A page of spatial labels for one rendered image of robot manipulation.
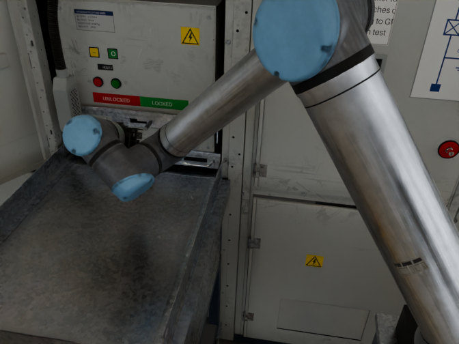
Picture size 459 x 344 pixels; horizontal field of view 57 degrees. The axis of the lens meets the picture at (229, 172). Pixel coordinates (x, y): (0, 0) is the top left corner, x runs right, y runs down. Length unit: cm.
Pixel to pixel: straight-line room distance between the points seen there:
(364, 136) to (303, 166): 81
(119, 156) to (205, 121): 21
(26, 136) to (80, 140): 62
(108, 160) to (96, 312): 35
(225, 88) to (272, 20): 30
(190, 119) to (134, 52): 51
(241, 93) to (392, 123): 33
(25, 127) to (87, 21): 42
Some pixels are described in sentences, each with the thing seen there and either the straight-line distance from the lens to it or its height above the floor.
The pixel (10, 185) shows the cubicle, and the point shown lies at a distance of 177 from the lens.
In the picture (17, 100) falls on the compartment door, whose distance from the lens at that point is 154.
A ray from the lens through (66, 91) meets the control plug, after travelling 139.
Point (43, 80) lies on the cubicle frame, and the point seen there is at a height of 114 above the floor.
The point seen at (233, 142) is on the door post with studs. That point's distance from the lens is 137.
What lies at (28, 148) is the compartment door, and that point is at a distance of 161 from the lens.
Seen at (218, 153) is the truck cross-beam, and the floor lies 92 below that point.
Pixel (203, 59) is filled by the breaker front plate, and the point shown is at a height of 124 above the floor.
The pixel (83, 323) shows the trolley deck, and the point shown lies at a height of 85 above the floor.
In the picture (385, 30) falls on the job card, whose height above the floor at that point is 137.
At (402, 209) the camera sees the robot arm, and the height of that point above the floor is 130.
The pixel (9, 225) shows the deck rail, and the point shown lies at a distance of 136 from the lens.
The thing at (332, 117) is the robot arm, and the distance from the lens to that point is 57.
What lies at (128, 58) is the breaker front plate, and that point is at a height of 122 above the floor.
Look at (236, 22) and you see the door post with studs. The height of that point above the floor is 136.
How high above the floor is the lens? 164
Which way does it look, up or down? 32 degrees down
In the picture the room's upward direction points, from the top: 2 degrees clockwise
